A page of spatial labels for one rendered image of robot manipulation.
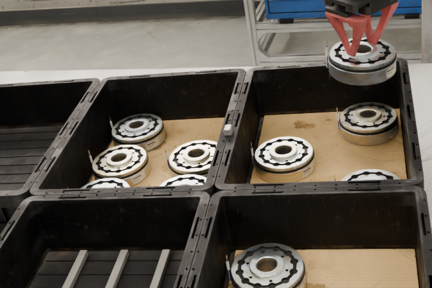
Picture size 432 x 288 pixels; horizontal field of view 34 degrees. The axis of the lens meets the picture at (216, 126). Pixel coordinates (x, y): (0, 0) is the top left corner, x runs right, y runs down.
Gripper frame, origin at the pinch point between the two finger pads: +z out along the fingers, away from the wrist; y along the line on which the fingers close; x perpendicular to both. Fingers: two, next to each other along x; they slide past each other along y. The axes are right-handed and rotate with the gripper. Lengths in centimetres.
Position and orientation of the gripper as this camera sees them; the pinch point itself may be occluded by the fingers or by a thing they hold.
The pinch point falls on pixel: (361, 45)
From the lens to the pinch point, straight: 111.8
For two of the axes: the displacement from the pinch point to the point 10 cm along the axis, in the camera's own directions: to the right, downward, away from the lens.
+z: 1.1, 8.4, 5.3
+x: -6.3, -3.5, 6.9
